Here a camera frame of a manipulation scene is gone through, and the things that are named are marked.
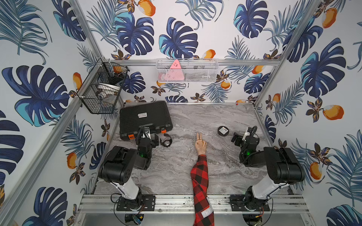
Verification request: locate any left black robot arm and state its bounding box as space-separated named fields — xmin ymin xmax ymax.
xmin=98 ymin=126 xmax=158 ymax=211

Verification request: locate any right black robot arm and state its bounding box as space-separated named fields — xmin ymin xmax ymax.
xmin=230 ymin=126 xmax=305 ymax=212

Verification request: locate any red black plaid sleeve forearm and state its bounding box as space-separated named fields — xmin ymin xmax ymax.
xmin=190 ymin=154 xmax=215 ymax=226

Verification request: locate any mannequin hand peace sign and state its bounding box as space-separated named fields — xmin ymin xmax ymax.
xmin=195 ymin=133 xmax=207 ymax=155

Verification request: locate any black plastic tool case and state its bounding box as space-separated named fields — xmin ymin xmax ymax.
xmin=119 ymin=101 xmax=173 ymax=141

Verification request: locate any black round puck with label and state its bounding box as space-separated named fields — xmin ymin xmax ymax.
xmin=217 ymin=126 xmax=230 ymax=137

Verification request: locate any pink triangular item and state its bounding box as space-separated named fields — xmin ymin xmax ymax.
xmin=158 ymin=59 xmax=185 ymax=83

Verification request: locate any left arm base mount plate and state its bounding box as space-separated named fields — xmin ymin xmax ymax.
xmin=116 ymin=195 xmax=156 ymax=212

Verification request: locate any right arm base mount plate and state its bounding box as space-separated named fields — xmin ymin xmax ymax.
xmin=230 ymin=195 xmax=270 ymax=212

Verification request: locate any black wire basket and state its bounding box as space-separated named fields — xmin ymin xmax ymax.
xmin=77 ymin=58 xmax=130 ymax=115

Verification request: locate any white wire shelf basket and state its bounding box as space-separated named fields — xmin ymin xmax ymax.
xmin=156 ymin=58 xmax=220 ymax=83

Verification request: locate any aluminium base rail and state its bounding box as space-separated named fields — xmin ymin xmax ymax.
xmin=78 ymin=195 xmax=309 ymax=214

